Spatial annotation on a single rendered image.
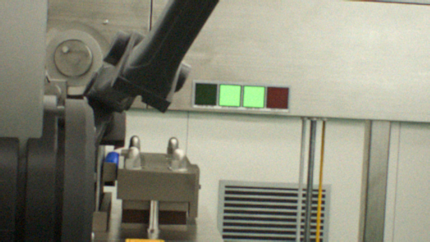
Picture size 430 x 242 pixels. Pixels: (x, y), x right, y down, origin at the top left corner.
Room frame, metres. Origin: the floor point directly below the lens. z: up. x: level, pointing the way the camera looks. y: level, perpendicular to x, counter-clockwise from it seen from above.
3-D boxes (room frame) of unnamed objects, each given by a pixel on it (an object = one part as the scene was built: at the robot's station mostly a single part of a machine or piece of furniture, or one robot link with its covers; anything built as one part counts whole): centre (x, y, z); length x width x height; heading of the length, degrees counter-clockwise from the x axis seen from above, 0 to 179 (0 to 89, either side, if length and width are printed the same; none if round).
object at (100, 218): (1.76, 0.24, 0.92); 0.28 x 0.04 x 0.04; 5
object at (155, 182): (1.80, 0.13, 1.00); 0.40 x 0.16 x 0.06; 5
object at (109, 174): (1.76, 0.22, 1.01); 0.23 x 0.03 x 0.05; 5
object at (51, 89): (1.55, 0.32, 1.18); 0.04 x 0.02 x 0.04; 95
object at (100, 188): (1.76, 0.24, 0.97); 0.23 x 0.01 x 0.09; 5
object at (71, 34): (1.75, 0.30, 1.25); 0.26 x 0.12 x 0.12; 5
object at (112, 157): (1.76, 0.22, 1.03); 0.21 x 0.04 x 0.03; 5
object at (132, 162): (1.63, 0.16, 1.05); 0.04 x 0.04 x 0.04
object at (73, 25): (1.63, 0.29, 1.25); 0.15 x 0.01 x 0.15; 95
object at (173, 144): (1.97, 0.10, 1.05); 0.04 x 0.04 x 0.04
